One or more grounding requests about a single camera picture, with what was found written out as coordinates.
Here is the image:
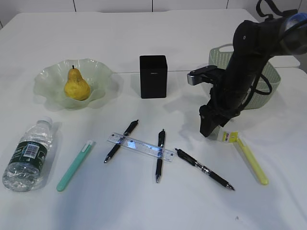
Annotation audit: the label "yellow pear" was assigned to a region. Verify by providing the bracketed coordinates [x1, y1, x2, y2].
[64, 65, 90, 101]

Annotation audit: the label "waste paper label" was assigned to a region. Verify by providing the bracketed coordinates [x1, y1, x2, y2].
[209, 126, 238, 143]

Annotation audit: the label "yellow pen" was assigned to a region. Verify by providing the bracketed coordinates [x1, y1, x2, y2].
[236, 137, 269, 185]

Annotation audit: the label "clear plastic ruler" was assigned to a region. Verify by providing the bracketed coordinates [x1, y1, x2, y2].
[107, 133, 175, 162]

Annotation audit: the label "black square pen holder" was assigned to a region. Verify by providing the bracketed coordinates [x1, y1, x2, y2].
[139, 55, 168, 99]

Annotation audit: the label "frosted green wavy plate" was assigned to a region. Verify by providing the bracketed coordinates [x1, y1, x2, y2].
[34, 58, 112, 109]

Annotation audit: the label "clear plastic water bottle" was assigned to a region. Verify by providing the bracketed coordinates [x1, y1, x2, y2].
[2, 116, 53, 192]

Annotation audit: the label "black pen right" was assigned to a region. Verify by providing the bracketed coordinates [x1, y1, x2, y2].
[175, 148, 235, 191]

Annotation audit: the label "black pen under ruler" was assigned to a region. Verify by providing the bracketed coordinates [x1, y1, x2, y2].
[155, 129, 165, 183]
[104, 120, 139, 163]

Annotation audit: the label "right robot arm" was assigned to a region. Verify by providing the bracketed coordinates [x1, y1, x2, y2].
[196, 13, 307, 137]

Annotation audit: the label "green woven plastic basket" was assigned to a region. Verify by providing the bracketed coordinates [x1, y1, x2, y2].
[208, 44, 281, 110]

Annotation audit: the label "black pen under ruler middle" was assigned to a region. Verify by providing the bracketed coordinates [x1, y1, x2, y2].
[155, 129, 165, 183]

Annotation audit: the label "black pen under ruler left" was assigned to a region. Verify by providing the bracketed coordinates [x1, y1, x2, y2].
[104, 120, 139, 163]

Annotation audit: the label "mint green pen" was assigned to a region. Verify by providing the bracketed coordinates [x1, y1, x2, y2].
[56, 140, 95, 192]

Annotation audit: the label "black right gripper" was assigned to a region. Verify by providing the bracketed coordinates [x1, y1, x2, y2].
[199, 86, 245, 137]

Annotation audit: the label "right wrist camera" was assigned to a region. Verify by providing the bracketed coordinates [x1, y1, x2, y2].
[187, 65, 217, 86]

